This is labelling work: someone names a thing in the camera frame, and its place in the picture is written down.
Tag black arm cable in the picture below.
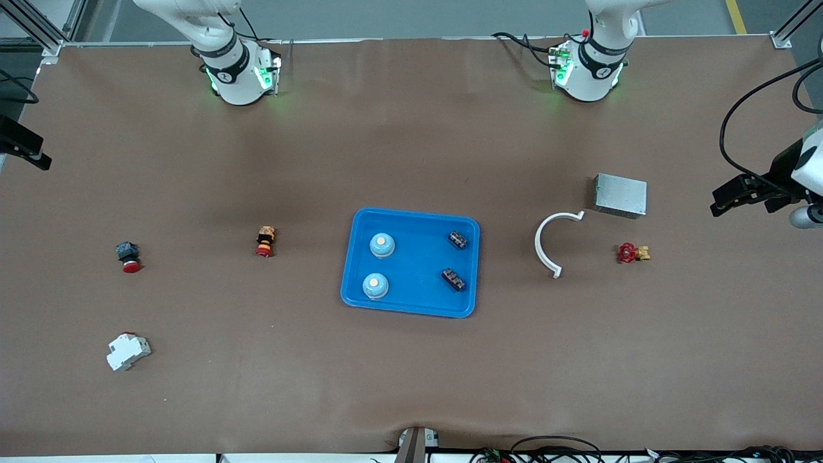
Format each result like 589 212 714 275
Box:
719 57 823 194
0 68 41 105

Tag white curved pipe bracket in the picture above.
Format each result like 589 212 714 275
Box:
534 210 586 279

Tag black base cable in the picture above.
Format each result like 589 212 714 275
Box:
492 31 560 68

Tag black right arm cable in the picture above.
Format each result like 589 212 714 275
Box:
0 68 41 105

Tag white circuit breaker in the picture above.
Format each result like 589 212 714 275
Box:
106 332 152 372

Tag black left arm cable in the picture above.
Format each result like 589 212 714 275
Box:
719 57 823 194

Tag black looped cable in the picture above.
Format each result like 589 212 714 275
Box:
469 435 605 463

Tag brass valve red handle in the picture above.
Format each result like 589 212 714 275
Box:
617 242 651 265

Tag aluminium frame extrusion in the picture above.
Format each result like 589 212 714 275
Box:
770 0 812 50
0 0 87 65

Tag red push button blue base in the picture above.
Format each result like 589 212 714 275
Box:
116 241 143 274

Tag dark camera post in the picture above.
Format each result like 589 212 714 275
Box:
394 427 441 463

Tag black cable bundle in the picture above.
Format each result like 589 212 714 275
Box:
643 445 823 463

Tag red emergency button orange base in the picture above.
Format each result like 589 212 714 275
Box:
255 225 278 259

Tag silver metal power supply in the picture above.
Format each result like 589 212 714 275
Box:
593 173 648 220

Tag blue plastic tray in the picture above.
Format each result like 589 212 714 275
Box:
340 207 482 319

